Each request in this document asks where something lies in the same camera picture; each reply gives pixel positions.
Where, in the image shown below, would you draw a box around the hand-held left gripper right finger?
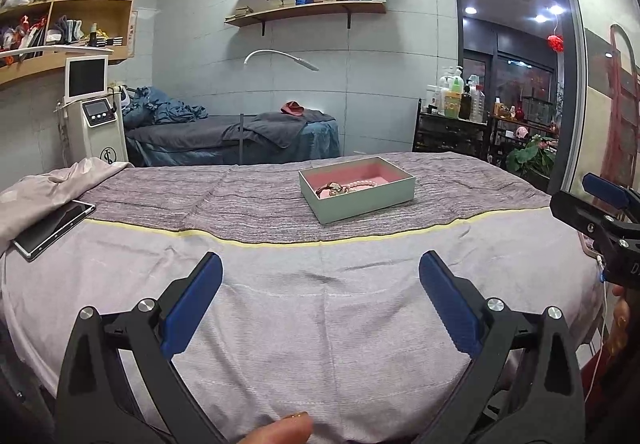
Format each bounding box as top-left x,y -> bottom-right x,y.
419,250 -> 586,444

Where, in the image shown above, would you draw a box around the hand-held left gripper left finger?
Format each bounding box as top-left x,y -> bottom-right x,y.
54,251 -> 224,444

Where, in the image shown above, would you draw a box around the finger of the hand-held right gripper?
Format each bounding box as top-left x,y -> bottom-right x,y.
550,190 -> 640,245
582,172 -> 640,213

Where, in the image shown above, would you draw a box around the mint green jewelry box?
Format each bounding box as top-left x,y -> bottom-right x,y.
298,155 -> 417,225

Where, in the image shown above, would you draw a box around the person's right hand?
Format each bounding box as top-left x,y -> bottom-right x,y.
607,284 -> 632,355

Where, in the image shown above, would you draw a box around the person's left hand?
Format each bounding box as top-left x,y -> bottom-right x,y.
235,413 -> 315,444

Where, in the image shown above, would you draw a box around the green potted plant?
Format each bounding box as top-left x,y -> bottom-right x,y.
506,134 -> 559,181

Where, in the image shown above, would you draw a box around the dark display rack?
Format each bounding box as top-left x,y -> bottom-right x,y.
487,95 -> 560,165

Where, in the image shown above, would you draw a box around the black trolley cart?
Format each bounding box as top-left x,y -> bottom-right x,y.
413,99 -> 492,161

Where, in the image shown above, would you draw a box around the grey tablet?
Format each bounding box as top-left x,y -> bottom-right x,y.
12,200 -> 97,263

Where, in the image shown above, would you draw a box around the cluster of cosmetic bottles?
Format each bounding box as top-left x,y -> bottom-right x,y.
425,65 -> 489,121

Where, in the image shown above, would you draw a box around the pink satin blanket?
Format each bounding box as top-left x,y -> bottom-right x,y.
0,159 -> 134,255

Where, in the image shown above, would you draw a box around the white beauty machine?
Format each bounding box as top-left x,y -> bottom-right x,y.
55,55 -> 130,165

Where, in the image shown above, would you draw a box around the dark grey blanket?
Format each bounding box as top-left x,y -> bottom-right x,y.
125,110 -> 337,150

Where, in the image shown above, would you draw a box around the crumpled blue quilt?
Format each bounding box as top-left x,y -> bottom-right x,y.
120,86 -> 209,128

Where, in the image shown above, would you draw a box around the blue massage bed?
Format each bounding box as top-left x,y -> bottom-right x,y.
122,111 -> 341,169

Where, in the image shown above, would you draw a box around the folded grey towels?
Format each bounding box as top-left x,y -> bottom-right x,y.
46,15 -> 87,45

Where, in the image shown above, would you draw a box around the red arched frame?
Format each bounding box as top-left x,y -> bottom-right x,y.
599,24 -> 640,197

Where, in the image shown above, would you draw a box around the pearl bracelet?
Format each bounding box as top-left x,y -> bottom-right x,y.
340,178 -> 379,193

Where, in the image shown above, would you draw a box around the black door frame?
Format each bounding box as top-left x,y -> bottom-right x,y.
451,0 -> 584,195

